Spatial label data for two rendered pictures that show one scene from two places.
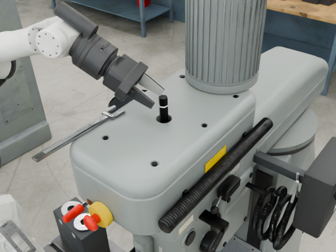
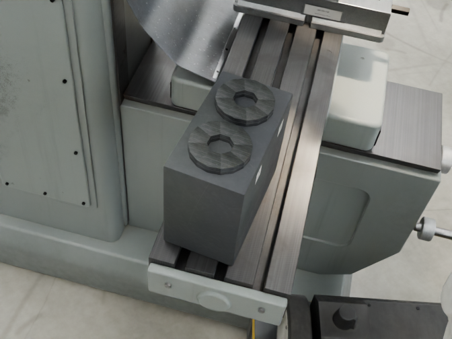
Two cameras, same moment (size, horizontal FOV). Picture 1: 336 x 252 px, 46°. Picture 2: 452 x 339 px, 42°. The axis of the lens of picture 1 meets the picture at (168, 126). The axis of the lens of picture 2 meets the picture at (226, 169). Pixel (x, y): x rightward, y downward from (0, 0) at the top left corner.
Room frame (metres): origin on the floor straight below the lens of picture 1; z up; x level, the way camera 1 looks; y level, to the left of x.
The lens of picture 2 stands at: (1.44, 0.90, 1.74)
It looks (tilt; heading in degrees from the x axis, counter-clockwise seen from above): 50 degrees down; 239
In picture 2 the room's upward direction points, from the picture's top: 7 degrees clockwise
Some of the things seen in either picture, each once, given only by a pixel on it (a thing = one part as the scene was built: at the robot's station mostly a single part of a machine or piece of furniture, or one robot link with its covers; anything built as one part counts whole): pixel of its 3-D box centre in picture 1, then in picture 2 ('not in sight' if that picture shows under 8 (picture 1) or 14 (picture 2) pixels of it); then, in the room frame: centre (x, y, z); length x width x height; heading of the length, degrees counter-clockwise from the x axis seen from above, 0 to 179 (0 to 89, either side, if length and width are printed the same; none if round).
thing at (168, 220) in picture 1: (222, 166); not in sight; (0.70, -0.13, 1.79); 0.45 x 0.04 x 0.04; 140
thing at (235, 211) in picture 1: (206, 193); not in sight; (0.92, -0.12, 1.47); 0.24 x 0.19 x 0.26; 50
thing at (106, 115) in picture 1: (80, 132); not in sight; (0.72, 0.20, 1.89); 0.24 x 0.04 x 0.01; 137
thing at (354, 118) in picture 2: not in sight; (283, 73); (0.77, 0.01, 0.80); 0.50 x 0.35 x 0.12; 140
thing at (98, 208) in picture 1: (100, 214); not in sight; (0.59, 0.16, 1.76); 0.06 x 0.02 x 0.06; 50
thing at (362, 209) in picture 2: not in sight; (272, 169); (0.75, 0.02, 0.45); 0.80 x 0.30 x 0.60; 140
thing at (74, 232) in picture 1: (81, 230); (227, 165); (1.13, 0.40, 1.04); 0.22 x 0.12 x 0.20; 43
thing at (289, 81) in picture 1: (256, 104); not in sight; (1.15, -0.31, 1.66); 0.80 x 0.23 x 0.20; 140
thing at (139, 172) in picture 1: (168, 141); not in sight; (0.78, 0.00, 1.81); 0.47 x 0.26 x 0.16; 140
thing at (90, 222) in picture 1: (92, 221); not in sight; (0.57, 0.17, 1.76); 0.04 x 0.03 x 0.04; 50
